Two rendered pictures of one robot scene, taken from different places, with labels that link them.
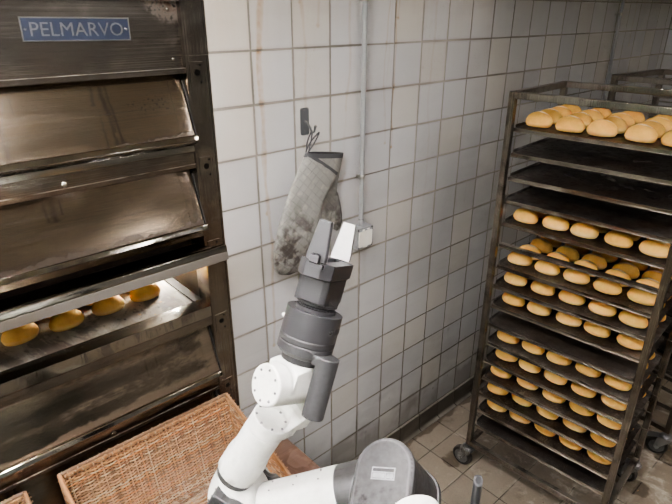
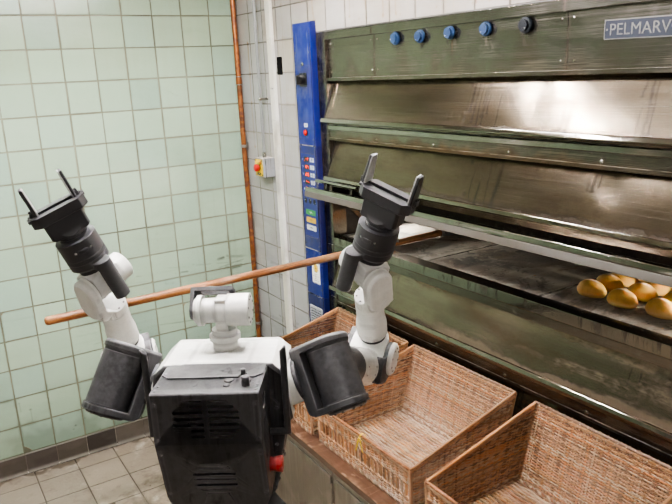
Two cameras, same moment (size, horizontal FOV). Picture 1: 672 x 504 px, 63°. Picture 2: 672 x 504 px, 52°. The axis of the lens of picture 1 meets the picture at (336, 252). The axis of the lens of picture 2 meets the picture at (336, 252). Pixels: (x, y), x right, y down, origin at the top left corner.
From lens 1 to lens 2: 1.63 m
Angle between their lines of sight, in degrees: 93
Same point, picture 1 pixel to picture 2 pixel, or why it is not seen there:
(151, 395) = (618, 403)
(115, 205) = (639, 195)
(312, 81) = not seen: outside the picture
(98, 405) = (579, 373)
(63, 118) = (614, 104)
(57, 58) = (624, 53)
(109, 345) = (600, 325)
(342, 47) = not seen: outside the picture
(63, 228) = (592, 199)
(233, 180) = not seen: outside the picture
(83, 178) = (616, 160)
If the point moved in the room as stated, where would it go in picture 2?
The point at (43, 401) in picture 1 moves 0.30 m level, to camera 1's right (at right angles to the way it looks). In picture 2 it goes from (552, 338) to (566, 378)
